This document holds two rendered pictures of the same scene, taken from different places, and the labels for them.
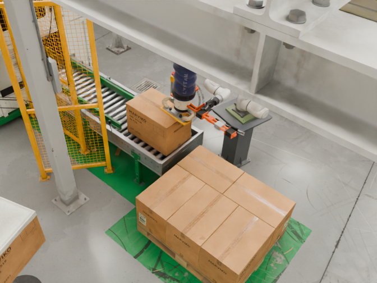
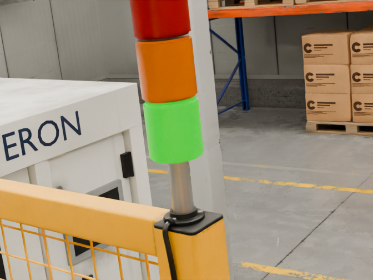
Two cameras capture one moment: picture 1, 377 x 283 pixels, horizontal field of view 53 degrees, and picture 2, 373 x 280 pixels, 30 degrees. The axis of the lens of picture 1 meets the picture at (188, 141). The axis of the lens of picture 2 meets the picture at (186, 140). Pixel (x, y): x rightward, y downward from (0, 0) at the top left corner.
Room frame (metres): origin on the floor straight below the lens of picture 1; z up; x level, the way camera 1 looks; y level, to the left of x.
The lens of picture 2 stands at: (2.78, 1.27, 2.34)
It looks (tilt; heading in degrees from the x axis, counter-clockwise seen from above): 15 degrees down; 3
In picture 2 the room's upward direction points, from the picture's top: 6 degrees counter-clockwise
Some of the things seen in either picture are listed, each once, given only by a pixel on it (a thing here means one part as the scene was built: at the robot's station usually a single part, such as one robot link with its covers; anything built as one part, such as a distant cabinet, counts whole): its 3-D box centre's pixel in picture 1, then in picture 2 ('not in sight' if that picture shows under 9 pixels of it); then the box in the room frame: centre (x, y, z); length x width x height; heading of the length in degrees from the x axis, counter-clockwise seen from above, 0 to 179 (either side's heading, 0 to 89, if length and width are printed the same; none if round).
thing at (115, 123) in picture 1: (73, 99); not in sight; (3.67, 1.43, 0.60); 1.60 x 0.10 x 0.09; 53
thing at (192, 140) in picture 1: (182, 147); not in sight; (2.96, 0.06, 0.58); 0.70 x 0.03 x 0.06; 143
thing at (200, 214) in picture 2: not in sight; (183, 214); (3.39, 1.31, 2.10); 0.04 x 0.04 x 0.01
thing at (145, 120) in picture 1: (159, 121); not in sight; (3.19, 0.34, 0.75); 0.60 x 0.40 x 0.40; 52
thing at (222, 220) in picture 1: (214, 212); not in sight; (2.31, -0.31, 0.34); 1.20 x 1.00 x 0.40; 53
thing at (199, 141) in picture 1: (182, 154); not in sight; (2.96, 0.06, 0.47); 0.70 x 0.03 x 0.15; 143
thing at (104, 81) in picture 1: (106, 80); not in sight; (4.10, 1.11, 0.60); 1.60 x 0.10 x 0.09; 53
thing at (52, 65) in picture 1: (50, 72); not in sight; (2.69, 1.20, 1.62); 0.20 x 0.05 x 0.30; 53
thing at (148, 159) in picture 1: (89, 120); not in sight; (3.41, 1.19, 0.50); 2.31 x 0.05 x 0.19; 53
